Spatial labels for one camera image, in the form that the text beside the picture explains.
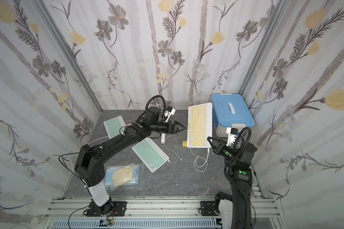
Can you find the white charging cable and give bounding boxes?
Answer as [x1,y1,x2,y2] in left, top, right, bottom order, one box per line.
[164,134,210,173]

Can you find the white power strip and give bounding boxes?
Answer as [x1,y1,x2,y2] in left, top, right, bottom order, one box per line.
[161,133,166,144]

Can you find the blue lid storage box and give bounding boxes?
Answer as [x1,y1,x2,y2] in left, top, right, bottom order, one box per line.
[212,94,255,137]

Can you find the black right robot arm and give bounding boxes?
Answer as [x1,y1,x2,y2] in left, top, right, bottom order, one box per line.
[207,137,257,229]

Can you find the bagged blue masks and gloves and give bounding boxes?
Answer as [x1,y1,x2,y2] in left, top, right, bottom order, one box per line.
[105,163,144,191]

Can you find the green wireless keyboard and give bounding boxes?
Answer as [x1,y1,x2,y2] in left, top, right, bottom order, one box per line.
[103,115,126,139]
[132,137,169,173]

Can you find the yellow wireless keyboard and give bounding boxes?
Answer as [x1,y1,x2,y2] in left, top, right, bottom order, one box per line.
[187,103,213,148]

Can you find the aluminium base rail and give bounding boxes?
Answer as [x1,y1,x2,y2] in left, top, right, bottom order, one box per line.
[44,196,282,229]

